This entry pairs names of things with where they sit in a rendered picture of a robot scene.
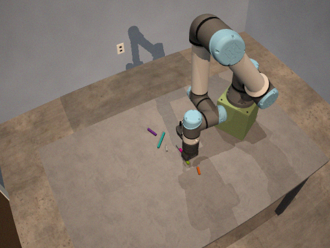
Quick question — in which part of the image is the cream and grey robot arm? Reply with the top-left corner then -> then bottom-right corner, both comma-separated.
183,14 -> 279,140

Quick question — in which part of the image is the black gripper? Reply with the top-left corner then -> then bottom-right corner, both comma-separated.
176,121 -> 200,162

